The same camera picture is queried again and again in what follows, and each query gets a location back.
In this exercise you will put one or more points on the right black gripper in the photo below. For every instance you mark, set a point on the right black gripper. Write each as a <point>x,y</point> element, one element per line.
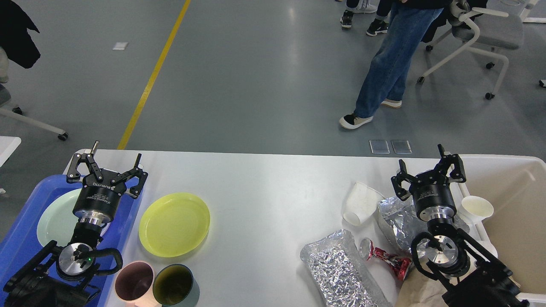
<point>430,190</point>

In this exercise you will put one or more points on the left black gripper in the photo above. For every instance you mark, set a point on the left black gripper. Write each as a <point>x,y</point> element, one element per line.
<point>99,194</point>

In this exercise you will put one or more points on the yellow plastic plate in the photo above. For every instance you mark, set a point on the yellow plastic plate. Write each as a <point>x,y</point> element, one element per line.
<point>174,225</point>

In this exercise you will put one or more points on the pink cup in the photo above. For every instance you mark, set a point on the pink cup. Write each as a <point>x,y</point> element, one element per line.
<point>134,285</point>

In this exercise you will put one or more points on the dark teal cup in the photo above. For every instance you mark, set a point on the dark teal cup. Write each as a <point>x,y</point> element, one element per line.
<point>175,286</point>

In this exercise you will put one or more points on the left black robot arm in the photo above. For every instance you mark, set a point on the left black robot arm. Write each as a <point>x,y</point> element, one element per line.
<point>71,272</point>

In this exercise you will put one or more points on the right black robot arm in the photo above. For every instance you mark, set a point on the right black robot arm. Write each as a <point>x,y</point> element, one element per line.
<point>470,274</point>

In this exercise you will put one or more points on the floor socket plate right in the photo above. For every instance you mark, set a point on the floor socket plate right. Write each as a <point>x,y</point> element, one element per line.
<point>401,147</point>

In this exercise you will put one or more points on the floor socket plate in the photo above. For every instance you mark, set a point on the floor socket plate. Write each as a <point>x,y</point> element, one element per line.
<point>379,147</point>
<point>401,147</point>

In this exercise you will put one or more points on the silver foil bag rear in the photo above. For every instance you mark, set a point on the silver foil bag rear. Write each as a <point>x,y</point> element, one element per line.
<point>398,222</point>

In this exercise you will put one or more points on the silver foil bag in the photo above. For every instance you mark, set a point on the silver foil bag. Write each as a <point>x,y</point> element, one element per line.
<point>398,222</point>
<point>339,272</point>

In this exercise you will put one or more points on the white paper cup upright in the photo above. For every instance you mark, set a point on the white paper cup upright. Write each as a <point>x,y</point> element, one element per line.
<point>474,209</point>

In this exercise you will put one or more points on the floor socket plate left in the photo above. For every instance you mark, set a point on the floor socket plate left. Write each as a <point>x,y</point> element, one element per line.
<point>379,147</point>

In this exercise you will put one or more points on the pale green plate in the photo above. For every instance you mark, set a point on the pale green plate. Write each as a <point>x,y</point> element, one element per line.
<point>55,219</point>

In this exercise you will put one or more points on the white paper cup lying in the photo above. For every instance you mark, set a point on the white paper cup lying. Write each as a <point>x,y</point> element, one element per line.
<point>361,204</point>

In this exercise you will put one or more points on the crushed red soda can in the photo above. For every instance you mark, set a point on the crushed red soda can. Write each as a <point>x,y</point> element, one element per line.
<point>399,265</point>

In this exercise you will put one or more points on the person in blue jeans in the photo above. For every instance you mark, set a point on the person in blue jeans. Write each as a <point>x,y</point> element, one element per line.
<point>386,79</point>

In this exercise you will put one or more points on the beige plastic bin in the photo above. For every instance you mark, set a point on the beige plastic bin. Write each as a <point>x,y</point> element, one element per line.
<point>516,187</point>

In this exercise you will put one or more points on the white side table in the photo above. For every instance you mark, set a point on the white side table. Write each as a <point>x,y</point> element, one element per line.
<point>8,144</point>

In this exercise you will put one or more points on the brown paper bag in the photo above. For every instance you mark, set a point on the brown paper bag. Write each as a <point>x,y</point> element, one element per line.
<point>420,291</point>

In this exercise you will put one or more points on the office chair left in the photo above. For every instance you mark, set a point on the office chair left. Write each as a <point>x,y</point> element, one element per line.
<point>5,97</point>

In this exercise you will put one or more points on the silver foil bag front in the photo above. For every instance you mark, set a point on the silver foil bag front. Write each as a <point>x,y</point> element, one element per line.
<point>339,272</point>

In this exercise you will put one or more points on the person with black sneakers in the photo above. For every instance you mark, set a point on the person with black sneakers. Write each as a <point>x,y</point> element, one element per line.
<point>378,21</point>

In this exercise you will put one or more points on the white office chair right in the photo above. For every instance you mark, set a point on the white office chair right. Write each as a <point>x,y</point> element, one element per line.
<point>482,31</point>

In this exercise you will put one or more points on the black jacket left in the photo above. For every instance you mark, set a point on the black jacket left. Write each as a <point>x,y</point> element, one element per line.
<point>15,39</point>

